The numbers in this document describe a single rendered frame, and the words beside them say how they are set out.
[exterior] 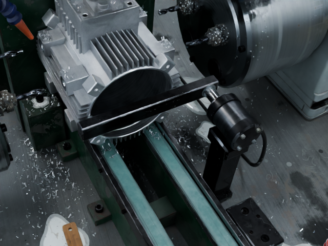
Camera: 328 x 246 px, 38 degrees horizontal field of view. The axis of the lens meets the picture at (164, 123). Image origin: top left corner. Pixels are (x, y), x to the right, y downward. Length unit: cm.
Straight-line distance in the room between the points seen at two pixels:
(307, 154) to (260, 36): 34
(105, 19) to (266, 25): 27
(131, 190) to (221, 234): 16
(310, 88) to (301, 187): 22
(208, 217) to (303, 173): 31
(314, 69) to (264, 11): 27
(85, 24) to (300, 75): 54
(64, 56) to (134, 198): 26
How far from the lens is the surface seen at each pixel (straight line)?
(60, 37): 83
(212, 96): 81
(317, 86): 107
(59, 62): 80
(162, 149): 86
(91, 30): 76
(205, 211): 80
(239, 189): 98
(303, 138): 110
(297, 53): 93
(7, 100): 74
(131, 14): 78
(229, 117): 77
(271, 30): 85
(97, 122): 75
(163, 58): 77
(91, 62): 77
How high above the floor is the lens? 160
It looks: 49 degrees down
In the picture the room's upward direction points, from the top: 7 degrees clockwise
